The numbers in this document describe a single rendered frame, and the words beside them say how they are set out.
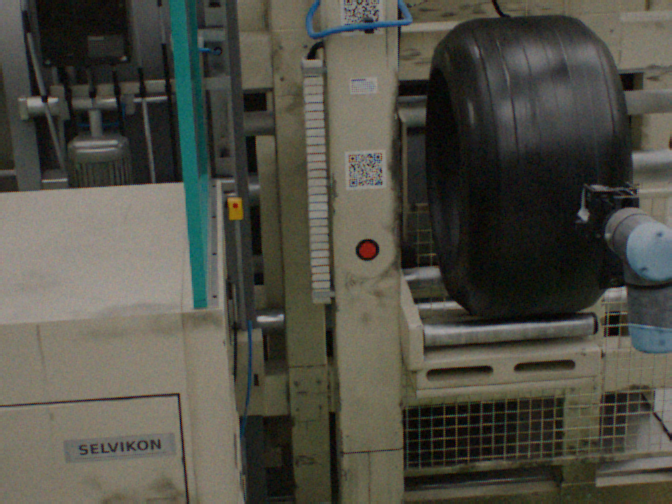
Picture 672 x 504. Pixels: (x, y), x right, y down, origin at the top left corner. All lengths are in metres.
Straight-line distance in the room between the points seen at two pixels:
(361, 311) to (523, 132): 0.50
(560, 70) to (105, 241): 0.86
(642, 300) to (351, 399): 0.85
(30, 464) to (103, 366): 0.18
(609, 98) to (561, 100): 0.09
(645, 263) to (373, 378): 0.86
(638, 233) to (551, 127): 0.44
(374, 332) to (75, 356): 0.91
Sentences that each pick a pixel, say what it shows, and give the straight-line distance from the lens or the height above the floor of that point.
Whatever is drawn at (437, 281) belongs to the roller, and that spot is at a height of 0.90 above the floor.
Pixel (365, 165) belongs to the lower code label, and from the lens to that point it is 2.33.
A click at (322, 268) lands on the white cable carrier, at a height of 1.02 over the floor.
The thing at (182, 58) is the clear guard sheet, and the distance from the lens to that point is 1.55.
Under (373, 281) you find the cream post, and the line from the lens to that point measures 2.41.
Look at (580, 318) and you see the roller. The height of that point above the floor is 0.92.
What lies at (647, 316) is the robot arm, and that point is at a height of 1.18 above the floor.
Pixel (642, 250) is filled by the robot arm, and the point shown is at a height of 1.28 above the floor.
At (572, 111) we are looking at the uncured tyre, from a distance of 2.22.
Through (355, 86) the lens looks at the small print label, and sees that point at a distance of 2.29.
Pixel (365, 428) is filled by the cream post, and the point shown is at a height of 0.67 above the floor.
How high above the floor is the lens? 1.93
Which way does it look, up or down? 21 degrees down
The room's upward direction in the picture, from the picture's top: 2 degrees counter-clockwise
